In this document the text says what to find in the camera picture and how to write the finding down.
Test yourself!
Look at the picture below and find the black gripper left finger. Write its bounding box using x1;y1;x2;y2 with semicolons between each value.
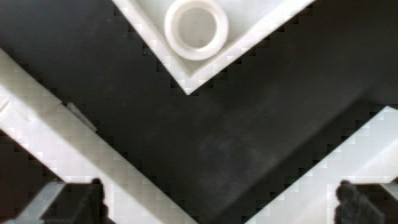
11;178;114;224

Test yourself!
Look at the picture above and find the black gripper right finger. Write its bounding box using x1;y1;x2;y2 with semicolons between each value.
335;179;398;224

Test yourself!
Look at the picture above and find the white square tabletop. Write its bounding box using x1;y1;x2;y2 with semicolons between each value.
113;0;315;95

